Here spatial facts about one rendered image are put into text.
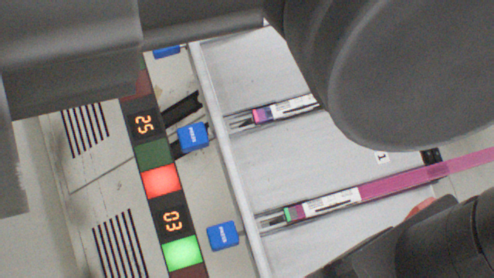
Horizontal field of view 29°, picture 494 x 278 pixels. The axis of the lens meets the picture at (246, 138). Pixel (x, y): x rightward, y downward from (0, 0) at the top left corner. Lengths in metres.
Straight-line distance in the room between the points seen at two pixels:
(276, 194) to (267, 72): 0.13
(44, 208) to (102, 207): 0.17
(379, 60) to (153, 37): 0.06
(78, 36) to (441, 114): 0.11
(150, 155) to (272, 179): 0.13
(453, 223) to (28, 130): 1.40
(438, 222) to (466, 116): 0.22
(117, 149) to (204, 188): 0.20
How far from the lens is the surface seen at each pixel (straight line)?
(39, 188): 1.79
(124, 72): 0.23
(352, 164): 1.03
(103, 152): 1.63
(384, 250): 0.51
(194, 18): 0.24
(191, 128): 1.02
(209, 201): 1.46
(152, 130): 1.04
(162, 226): 1.02
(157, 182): 1.03
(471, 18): 0.25
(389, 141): 0.27
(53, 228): 1.78
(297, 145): 1.03
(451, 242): 0.48
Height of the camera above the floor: 1.36
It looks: 37 degrees down
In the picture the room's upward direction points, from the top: 61 degrees clockwise
